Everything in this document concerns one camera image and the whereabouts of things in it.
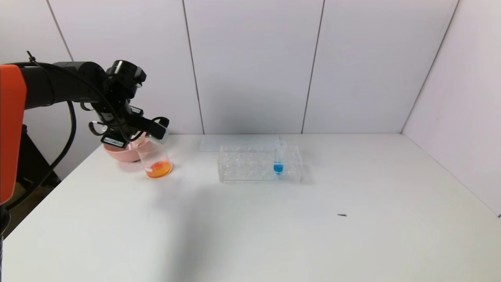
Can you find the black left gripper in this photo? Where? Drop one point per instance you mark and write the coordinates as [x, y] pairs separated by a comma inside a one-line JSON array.
[[114, 140]]

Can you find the test tube with yellow pigment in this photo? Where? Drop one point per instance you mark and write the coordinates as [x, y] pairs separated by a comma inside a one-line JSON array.
[[156, 135]]

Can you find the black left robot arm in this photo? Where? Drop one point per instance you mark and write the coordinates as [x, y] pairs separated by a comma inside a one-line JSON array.
[[51, 84]]

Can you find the clear glass beaker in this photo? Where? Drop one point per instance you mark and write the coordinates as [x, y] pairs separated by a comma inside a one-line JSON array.
[[158, 169]]

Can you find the clear acrylic test tube rack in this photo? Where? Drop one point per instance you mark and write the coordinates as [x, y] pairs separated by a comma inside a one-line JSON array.
[[242, 168]]

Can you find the test tube with blue pigment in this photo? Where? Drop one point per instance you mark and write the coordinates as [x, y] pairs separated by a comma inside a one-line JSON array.
[[278, 167]]

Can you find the pink plastic bowl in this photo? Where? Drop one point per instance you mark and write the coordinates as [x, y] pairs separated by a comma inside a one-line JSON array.
[[121, 153]]

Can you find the white paper sheet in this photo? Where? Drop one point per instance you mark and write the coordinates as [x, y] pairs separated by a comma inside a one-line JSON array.
[[213, 143]]

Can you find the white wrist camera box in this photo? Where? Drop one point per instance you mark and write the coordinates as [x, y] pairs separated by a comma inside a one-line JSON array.
[[114, 141]]

